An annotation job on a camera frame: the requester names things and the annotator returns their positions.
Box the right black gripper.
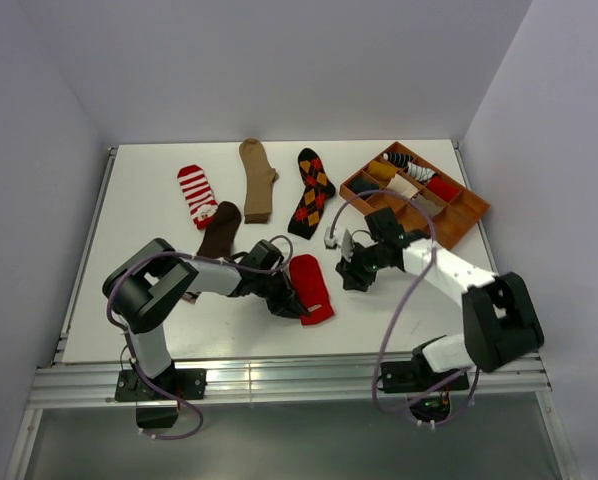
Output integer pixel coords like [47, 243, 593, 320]
[336, 239, 386, 294]

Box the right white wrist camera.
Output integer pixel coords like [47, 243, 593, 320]
[324, 226, 354, 262]

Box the navy blue sock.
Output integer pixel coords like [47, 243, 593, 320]
[348, 176, 380, 194]

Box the orange compartment tray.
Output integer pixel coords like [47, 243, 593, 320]
[339, 141, 490, 250]

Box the cream rolled sock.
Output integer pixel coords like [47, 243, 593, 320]
[387, 174, 419, 199]

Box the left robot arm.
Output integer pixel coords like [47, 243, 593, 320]
[102, 238, 309, 399]

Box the red rolled sock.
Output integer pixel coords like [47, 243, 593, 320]
[426, 176, 461, 203]

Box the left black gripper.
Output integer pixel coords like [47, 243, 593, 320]
[252, 271, 309, 321]

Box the mustard rolled sock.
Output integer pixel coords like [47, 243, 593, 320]
[366, 160, 399, 183]

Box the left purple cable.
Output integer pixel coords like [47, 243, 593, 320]
[105, 234, 295, 441]

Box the red white striped sock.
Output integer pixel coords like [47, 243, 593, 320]
[177, 164, 218, 231]

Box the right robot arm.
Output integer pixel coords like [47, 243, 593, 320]
[324, 208, 545, 390]

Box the black argyle sock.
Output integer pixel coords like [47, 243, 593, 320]
[287, 148, 336, 240]

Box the purple cable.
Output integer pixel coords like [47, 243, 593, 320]
[326, 191, 481, 422]
[105, 234, 295, 441]

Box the tan sock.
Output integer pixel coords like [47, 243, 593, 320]
[239, 138, 278, 224]

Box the brown striped-cuff sock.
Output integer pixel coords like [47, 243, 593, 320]
[183, 200, 243, 304]

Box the black white striped rolled sock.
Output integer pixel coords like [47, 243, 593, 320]
[382, 152, 414, 170]

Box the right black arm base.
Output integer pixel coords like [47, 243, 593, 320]
[377, 358, 469, 422]

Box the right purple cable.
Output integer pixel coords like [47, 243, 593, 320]
[326, 191, 481, 422]

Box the white grey striped rolled sock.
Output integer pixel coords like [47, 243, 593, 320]
[406, 163, 437, 184]

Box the red patterned sock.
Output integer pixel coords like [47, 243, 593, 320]
[289, 254, 335, 327]

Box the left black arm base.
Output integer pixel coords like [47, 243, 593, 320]
[114, 367, 207, 431]

